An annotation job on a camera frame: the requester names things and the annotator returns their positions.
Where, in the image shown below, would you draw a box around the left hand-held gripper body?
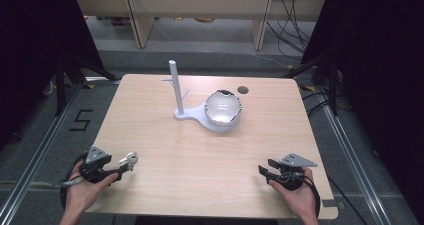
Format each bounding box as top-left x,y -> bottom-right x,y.
78,145 -> 113,185

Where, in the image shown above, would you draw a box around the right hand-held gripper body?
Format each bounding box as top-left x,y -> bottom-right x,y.
277,152 -> 318,191

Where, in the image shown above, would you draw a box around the silver metal jewelry piece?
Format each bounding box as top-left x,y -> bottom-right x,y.
118,151 -> 139,173

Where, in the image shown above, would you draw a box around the person's right hand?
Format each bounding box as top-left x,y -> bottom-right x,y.
267,166 -> 320,221

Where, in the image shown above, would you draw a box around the person's left hand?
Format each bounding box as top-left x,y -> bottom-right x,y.
63,160 -> 120,217

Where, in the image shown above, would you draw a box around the white bowl with dark rim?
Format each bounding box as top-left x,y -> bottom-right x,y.
203,89 -> 244,126

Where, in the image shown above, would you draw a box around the black metal stand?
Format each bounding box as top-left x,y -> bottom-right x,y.
282,53 -> 342,117
53,49 -> 122,117

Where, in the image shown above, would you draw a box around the white jewelry tree stand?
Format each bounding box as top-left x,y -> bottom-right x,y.
161,59 -> 242,135

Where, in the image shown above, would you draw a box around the black curtain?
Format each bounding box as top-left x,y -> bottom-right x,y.
0,0 -> 105,153
301,0 -> 424,216

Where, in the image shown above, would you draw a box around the light wooden desk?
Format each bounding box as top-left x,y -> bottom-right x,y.
72,0 -> 328,51

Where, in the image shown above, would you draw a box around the grey left gripper cable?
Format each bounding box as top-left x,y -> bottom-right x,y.
59,178 -> 85,189

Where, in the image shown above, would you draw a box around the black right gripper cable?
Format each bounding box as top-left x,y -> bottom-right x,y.
299,172 -> 322,219

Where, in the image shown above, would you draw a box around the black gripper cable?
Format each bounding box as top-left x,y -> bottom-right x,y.
299,172 -> 322,219
59,150 -> 89,213

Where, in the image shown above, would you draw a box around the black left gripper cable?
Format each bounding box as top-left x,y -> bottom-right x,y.
59,150 -> 89,213

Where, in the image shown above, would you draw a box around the aluminium floor rail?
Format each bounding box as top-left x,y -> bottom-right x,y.
0,82 -> 84,225
318,91 -> 396,225

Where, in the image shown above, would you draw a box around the black floor cable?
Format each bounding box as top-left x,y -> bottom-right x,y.
325,174 -> 369,225

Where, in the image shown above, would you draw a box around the black floor cables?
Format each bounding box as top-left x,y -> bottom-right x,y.
300,90 -> 332,118

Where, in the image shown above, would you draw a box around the white floor cable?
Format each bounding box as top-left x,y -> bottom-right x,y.
245,50 -> 295,70

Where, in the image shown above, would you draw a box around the bundle of black cables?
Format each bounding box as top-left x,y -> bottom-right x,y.
265,0 -> 319,62

